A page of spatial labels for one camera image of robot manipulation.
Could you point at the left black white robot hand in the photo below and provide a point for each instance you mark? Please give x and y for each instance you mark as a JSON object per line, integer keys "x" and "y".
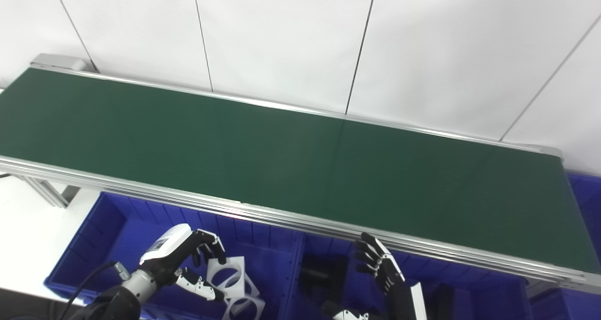
{"x": 164, "y": 256}

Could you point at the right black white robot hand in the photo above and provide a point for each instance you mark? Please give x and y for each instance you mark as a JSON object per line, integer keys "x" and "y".
{"x": 399, "y": 301}

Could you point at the white square part round hole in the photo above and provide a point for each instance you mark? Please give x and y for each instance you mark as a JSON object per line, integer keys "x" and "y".
{"x": 251, "y": 287}
{"x": 258, "y": 306}
{"x": 237, "y": 263}

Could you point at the left black silver robot arm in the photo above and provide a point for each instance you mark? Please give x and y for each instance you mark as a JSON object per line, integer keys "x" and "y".
{"x": 122, "y": 299}

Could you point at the blue plastic bin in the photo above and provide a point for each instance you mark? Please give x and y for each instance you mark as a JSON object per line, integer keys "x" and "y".
{"x": 587, "y": 202}
{"x": 117, "y": 235}
{"x": 483, "y": 296}

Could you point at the black block part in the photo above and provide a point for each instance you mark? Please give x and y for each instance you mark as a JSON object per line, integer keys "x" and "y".
{"x": 338, "y": 273}

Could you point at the aluminium conveyor leg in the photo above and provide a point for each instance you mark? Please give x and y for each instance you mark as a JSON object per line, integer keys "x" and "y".
{"x": 47, "y": 192}

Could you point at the grey conveyor motor housing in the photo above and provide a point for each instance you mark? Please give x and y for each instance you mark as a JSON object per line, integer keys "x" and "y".
{"x": 61, "y": 61}

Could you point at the green conveyor belt aluminium frame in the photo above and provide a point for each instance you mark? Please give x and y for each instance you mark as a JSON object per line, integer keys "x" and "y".
{"x": 281, "y": 160}

